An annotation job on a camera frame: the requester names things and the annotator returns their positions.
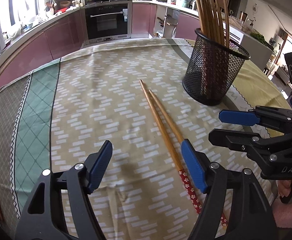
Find person's right hand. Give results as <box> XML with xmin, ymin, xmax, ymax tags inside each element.
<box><xmin>277</xmin><ymin>180</ymin><xmax>292</xmax><ymax>197</ymax></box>

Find yellow cloth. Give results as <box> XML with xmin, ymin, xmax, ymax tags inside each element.
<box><xmin>185</xmin><ymin>39</ymin><xmax>292</xmax><ymax>138</ymax></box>

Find patterned beige green tablecloth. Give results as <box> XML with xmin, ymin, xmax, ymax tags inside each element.
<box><xmin>0</xmin><ymin>37</ymin><xmax>277</xmax><ymax>240</ymax></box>

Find pink sleeve forearm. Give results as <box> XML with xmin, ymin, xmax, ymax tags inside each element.
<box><xmin>272</xmin><ymin>197</ymin><xmax>292</xmax><ymax>228</ymax></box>

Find dark thin chopstick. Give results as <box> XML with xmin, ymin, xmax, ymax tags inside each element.
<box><xmin>196</xmin><ymin>0</ymin><xmax>207</xmax><ymax>35</ymax></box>

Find brown wooden chopstick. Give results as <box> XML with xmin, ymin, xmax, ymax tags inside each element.
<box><xmin>223</xmin><ymin>0</ymin><xmax>230</xmax><ymax>48</ymax></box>

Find black mesh utensil holder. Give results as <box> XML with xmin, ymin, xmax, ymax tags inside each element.
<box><xmin>182</xmin><ymin>28</ymin><xmax>250</xmax><ymax>106</ymax></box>

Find pink lower kitchen cabinets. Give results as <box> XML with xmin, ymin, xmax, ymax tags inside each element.
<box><xmin>0</xmin><ymin>1</ymin><xmax>199</xmax><ymax>87</ymax></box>

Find wooden chopstick red floral end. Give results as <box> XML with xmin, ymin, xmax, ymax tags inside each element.
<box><xmin>138</xmin><ymin>79</ymin><xmax>203</xmax><ymax>215</ymax></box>

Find kitchen window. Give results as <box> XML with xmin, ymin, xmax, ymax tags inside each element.
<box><xmin>0</xmin><ymin>0</ymin><xmax>45</xmax><ymax>30</ymax></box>

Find black built-in oven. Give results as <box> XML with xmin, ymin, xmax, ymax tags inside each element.
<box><xmin>83</xmin><ymin>1</ymin><xmax>132</xmax><ymax>44</ymax></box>

